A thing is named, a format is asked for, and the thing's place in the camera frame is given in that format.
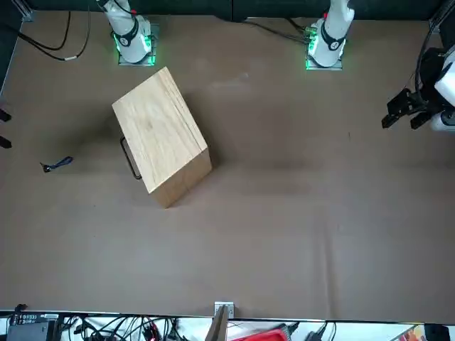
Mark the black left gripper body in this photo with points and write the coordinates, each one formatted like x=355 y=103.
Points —
x=431 y=67

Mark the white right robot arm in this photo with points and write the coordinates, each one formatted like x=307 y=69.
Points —
x=128 y=39

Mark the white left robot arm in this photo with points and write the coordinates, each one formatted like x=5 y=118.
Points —
x=334 y=32

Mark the aluminium profile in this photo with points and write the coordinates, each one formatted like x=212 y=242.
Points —
x=25 y=12

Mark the light wooden box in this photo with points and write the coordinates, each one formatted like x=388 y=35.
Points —
x=160 y=135

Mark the black electronics box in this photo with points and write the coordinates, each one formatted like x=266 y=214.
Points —
x=28 y=330

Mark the orange printed packet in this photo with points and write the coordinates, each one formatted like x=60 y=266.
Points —
x=414 y=334

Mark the red plastic item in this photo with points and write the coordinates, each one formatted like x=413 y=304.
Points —
x=266 y=335

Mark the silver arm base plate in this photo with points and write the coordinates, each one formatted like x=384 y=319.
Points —
x=155 y=42
x=337 y=66

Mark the silver post bracket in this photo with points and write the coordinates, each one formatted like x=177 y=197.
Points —
x=231 y=309

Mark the upright post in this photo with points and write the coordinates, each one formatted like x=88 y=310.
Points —
x=218 y=327

